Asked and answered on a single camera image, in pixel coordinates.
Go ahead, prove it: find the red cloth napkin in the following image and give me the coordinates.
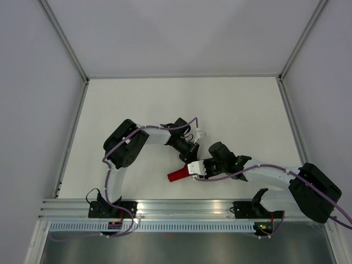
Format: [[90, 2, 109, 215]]
[[167, 167, 190, 182]]

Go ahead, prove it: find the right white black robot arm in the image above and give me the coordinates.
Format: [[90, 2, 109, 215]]
[[202, 142, 342, 223]]

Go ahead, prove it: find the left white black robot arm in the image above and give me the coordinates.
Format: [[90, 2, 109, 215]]
[[101, 117, 199, 218]]

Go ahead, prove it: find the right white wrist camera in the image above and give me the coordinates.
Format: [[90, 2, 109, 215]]
[[187, 160, 206, 181]]

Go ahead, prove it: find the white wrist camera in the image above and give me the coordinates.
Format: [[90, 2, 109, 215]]
[[194, 128, 206, 142], [187, 160, 206, 181]]

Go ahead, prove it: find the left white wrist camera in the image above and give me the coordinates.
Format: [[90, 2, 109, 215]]
[[194, 128, 206, 142]]

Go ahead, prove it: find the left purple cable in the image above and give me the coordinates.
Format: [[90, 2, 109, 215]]
[[49, 117, 200, 242]]

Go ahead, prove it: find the purple cable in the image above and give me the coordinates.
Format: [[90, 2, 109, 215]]
[[192, 164, 352, 240], [49, 117, 200, 242]]

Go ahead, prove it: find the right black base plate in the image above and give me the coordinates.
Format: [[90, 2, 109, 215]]
[[229, 201, 284, 219]]

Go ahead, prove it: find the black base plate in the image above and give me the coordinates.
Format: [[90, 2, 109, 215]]
[[229, 201, 284, 219], [88, 201, 138, 219]]

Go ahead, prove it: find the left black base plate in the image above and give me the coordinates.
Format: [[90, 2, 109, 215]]
[[88, 201, 138, 219]]

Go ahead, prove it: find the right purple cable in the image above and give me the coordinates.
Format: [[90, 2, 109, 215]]
[[192, 164, 352, 240]]

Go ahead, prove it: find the white slotted cable duct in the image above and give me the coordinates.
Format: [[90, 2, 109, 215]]
[[49, 221, 255, 233]]

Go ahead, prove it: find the aluminium front rail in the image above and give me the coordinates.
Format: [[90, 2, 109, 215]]
[[37, 199, 249, 221]]

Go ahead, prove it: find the aluminium frame right post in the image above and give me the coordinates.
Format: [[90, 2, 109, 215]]
[[278, 0, 329, 83]]

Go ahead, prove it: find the aluminium frame post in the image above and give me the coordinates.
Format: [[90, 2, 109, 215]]
[[278, 0, 329, 83], [37, 0, 89, 83]]

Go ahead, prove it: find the aluminium frame left post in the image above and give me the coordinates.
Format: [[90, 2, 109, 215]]
[[37, 0, 89, 83]]

